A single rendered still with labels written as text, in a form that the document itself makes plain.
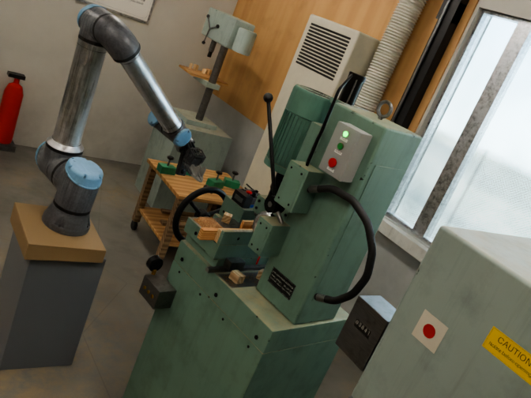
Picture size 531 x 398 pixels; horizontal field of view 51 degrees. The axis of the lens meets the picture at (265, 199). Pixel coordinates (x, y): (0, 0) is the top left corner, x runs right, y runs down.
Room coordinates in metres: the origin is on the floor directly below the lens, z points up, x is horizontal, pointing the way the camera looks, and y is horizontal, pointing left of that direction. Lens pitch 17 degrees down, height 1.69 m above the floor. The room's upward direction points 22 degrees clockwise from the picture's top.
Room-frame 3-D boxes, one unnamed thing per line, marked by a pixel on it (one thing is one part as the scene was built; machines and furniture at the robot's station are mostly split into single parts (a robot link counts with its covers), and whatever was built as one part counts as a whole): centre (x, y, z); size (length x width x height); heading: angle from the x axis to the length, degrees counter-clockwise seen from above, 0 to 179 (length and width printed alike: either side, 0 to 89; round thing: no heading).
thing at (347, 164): (1.69, -0.17, 1.40); 0.10 x 0.06 x 0.16; 48
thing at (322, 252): (1.81, -0.24, 1.16); 0.22 x 0.22 x 0.72; 48
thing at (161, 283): (1.91, 0.25, 0.58); 0.12 x 0.08 x 0.08; 48
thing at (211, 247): (2.13, 0.00, 0.87); 0.61 x 0.30 x 0.06; 138
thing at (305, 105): (2.01, -0.03, 1.35); 0.18 x 0.18 x 0.31
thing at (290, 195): (1.75, -0.08, 1.22); 0.09 x 0.08 x 0.15; 48
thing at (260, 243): (1.77, -0.06, 1.02); 0.09 x 0.07 x 0.12; 138
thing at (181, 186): (3.55, 0.42, 0.32); 0.66 x 0.57 x 0.64; 129
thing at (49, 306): (2.05, 0.72, 0.27); 0.30 x 0.30 x 0.55; 40
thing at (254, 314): (1.92, -0.12, 0.76); 0.57 x 0.45 x 0.09; 48
